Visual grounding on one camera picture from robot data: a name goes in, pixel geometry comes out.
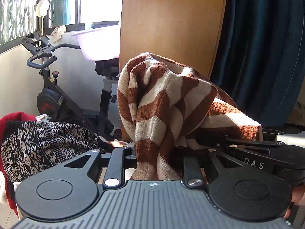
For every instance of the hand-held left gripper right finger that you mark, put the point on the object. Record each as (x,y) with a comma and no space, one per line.
(191,167)

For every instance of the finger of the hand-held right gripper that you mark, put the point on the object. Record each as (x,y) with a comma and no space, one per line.
(214,140)

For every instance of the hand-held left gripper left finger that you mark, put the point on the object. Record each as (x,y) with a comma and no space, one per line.
(119,163)

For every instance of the brown white striped sweater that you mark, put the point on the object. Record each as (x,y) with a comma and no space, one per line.
(154,100)

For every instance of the person's right hand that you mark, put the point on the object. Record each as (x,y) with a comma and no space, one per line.
(299,195)

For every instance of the black white patterned cloth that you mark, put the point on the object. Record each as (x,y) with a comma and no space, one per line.
(47,143)

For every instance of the black exercise bike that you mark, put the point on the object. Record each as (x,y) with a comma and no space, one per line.
(51,85)

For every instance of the dark blue curtain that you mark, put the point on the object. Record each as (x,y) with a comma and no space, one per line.
(262,40)

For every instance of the red cloth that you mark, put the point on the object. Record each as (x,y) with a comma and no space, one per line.
(16,118)

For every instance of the white plastic tub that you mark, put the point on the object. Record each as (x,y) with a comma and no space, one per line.
(100,43)

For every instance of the wooden board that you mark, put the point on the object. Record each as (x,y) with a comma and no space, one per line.
(171,16)

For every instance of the beige crumpled cloth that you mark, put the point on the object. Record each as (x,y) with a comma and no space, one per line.
(58,32)

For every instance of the dark framed window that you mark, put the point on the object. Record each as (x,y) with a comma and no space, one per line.
(76,2)

